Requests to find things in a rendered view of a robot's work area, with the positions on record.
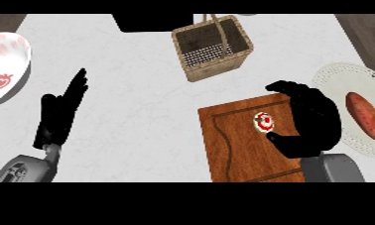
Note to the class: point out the black appliance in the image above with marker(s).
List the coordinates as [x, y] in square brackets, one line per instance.
[150, 22]

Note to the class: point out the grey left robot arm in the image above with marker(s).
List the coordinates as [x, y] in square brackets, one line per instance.
[29, 166]

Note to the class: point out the brown wooden cutting board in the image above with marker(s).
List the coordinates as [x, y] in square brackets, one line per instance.
[243, 143]

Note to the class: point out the brown wooden corner piece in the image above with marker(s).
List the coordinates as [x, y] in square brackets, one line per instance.
[9, 21]

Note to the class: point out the reddish brown sweet potato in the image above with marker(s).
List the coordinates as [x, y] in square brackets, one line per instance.
[361, 111]

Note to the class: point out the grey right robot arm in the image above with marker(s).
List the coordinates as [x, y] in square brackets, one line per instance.
[332, 168]

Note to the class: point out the red and white cupcake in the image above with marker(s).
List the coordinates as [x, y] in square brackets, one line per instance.
[263, 122]

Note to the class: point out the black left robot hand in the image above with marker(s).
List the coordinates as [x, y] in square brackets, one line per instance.
[57, 113]

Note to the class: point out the white round placemat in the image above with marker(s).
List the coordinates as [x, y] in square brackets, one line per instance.
[348, 103]

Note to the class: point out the dark brown wooden block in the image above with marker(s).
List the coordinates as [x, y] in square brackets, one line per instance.
[358, 37]

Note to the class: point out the tan wicker basket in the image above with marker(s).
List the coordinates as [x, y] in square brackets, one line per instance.
[212, 49]

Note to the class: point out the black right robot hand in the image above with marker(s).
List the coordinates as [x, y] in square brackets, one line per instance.
[311, 116]

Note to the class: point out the white bowl with red print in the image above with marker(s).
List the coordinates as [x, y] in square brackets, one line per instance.
[12, 67]

